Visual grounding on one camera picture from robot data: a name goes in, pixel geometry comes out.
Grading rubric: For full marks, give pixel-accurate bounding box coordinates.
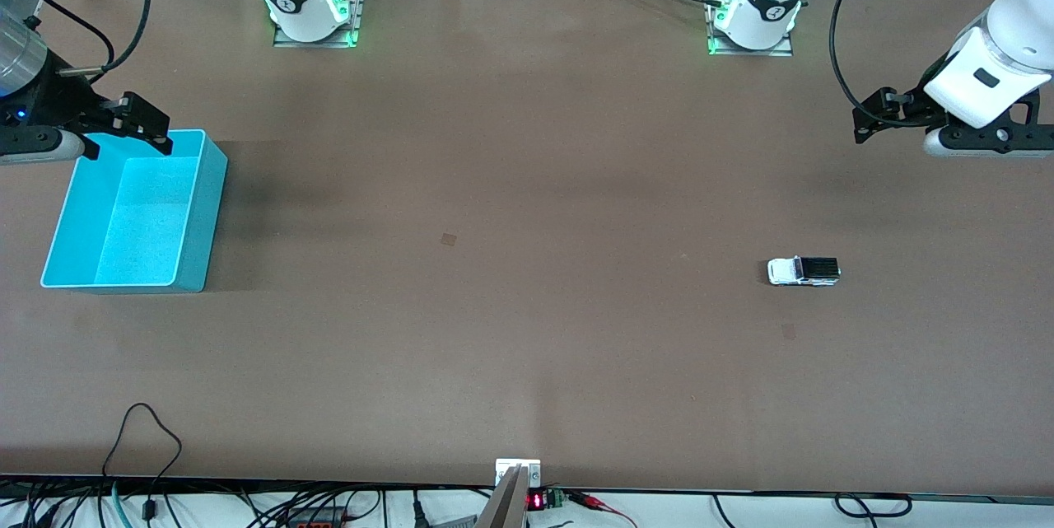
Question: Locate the white jeep toy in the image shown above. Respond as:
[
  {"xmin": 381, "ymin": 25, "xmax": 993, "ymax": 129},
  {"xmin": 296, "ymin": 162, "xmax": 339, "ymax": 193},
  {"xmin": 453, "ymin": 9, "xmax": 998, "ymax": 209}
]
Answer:
[{"xmin": 767, "ymin": 255, "xmax": 842, "ymax": 287}]

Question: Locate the turquoise plastic bin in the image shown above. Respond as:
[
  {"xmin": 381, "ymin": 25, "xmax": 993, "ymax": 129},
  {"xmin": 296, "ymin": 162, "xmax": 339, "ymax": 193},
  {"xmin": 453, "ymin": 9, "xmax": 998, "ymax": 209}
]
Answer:
[{"xmin": 41, "ymin": 129, "xmax": 229, "ymax": 294}]

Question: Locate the red clip lead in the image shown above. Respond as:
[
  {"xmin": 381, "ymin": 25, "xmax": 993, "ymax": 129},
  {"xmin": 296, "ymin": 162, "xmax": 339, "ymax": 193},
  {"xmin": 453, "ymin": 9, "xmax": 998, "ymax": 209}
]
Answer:
[{"xmin": 568, "ymin": 491, "xmax": 639, "ymax": 528}]

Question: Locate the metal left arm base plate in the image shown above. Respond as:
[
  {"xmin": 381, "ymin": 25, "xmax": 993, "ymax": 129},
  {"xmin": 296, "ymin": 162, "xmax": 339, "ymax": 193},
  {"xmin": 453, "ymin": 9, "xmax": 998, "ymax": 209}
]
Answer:
[{"xmin": 706, "ymin": 0, "xmax": 796, "ymax": 58}]

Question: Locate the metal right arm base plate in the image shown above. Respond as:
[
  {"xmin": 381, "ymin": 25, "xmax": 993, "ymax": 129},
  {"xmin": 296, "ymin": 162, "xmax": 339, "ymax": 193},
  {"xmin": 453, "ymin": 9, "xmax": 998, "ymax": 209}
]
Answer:
[{"xmin": 272, "ymin": 0, "xmax": 369, "ymax": 49}]

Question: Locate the thin black looped cable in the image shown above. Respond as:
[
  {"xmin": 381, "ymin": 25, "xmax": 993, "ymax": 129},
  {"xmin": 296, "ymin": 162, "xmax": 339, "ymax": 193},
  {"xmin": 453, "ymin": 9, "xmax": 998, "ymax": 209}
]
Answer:
[{"xmin": 103, "ymin": 403, "xmax": 184, "ymax": 522}]

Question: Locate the black coiled cable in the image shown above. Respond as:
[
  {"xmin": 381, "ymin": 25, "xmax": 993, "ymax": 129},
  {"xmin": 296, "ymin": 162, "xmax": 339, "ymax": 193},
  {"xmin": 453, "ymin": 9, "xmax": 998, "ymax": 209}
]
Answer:
[{"xmin": 834, "ymin": 493, "xmax": 913, "ymax": 519}]

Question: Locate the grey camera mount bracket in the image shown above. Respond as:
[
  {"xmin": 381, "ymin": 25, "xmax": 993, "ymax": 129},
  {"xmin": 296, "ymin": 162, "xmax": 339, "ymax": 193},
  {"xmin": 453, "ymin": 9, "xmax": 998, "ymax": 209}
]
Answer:
[{"xmin": 476, "ymin": 459, "xmax": 543, "ymax": 528}]

